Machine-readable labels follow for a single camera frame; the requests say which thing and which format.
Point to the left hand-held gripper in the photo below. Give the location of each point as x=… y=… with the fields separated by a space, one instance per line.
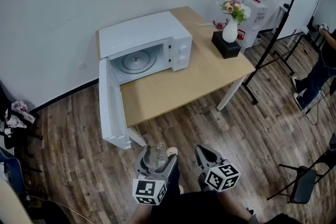
x=148 y=190

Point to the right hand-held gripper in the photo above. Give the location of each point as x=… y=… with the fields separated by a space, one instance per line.
x=221 y=177

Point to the clear glass cup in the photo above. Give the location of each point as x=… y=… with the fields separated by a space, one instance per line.
x=157 y=157

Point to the white microwave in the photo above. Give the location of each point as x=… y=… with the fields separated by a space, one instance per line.
x=147 y=29

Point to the person's right forearm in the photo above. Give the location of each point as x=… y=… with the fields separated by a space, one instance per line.
x=236 y=204

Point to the person's left forearm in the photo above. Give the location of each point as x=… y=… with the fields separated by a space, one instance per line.
x=144 y=213

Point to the glass microwave turntable plate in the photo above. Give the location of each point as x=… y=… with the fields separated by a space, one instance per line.
x=137 y=61

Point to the person's light shoe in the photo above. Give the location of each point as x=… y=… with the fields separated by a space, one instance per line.
x=172 y=150

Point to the person's black shorts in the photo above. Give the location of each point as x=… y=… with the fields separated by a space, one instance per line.
x=199 y=208

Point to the wooden table with white legs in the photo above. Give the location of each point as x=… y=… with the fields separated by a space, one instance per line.
x=178 y=86

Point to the black folding chair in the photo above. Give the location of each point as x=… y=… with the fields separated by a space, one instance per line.
x=305 y=183

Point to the black square box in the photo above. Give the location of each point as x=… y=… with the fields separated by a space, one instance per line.
x=226 y=46

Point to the small red kettle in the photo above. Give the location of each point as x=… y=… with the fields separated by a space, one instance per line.
x=241 y=34

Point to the white ceramic vase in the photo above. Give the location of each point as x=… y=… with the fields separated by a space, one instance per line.
x=230 y=31

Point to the red glass teapot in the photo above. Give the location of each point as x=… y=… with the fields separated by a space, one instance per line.
x=220 y=24

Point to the black office chair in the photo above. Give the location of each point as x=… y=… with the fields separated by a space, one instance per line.
x=18 y=136

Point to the white water dispenser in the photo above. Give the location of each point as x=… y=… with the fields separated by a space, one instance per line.
x=256 y=21

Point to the floral cloth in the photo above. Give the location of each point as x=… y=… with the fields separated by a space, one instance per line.
x=19 y=114

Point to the blue chair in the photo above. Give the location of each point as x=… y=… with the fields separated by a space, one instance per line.
x=11 y=173

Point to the pink and white flower bouquet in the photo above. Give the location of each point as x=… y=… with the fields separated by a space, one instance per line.
x=235 y=9

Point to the white desk corner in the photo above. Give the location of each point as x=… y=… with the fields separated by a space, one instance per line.
x=11 y=204

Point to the black-framed mobile whiteboard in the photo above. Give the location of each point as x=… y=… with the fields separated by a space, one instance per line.
x=302 y=0

